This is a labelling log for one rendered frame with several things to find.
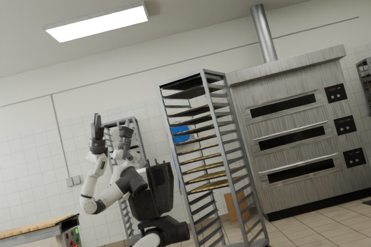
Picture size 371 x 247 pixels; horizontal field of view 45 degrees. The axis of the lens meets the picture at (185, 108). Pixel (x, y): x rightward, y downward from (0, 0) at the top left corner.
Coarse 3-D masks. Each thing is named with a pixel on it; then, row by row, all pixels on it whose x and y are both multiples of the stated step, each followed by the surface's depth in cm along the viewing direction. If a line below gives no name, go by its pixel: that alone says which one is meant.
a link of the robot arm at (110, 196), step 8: (112, 184) 255; (104, 192) 251; (112, 192) 251; (120, 192) 252; (88, 200) 246; (96, 200) 250; (104, 200) 250; (112, 200) 251; (88, 208) 245; (96, 208) 247; (104, 208) 249
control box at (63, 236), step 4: (72, 228) 297; (64, 232) 286; (68, 232) 290; (60, 236) 282; (64, 236) 282; (68, 236) 288; (72, 236) 293; (76, 236) 300; (64, 240) 282; (68, 240) 286; (72, 240) 292; (80, 240) 304; (64, 244) 282; (68, 244) 285; (76, 244) 296; (80, 244) 302
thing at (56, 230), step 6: (48, 228) 279; (54, 228) 279; (60, 228) 280; (24, 234) 281; (30, 234) 281; (36, 234) 280; (42, 234) 280; (48, 234) 279; (54, 234) 279; (0, 240) 283; (6, 240) 283; (12, 240) 282; (18, 240) 282; (24, 240) 281; (30, 240) 281; (0, 246) 283; (6, 246) 282
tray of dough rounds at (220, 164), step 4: (228, 160) 423; (208, 164) 455; (212, 164) 429; (216, 164) 403; (220, 164) 396; (200, 168) 406; (204, 168) 404; (208, 168) 398; (212, 168) 397; (188, 172) 407; (192, 172) 404; (196, 172) 402
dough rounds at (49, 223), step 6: (66, 216) 302; (42, 222) 304; (48, 222) 289; (54, 222) 279; (12, 228) 317; (18, 228) 302; (24, 228) 289; (30, 228) 279; (36, 228) 280; (0, 234) 290; (6, 234) 281; (12, 234) 282
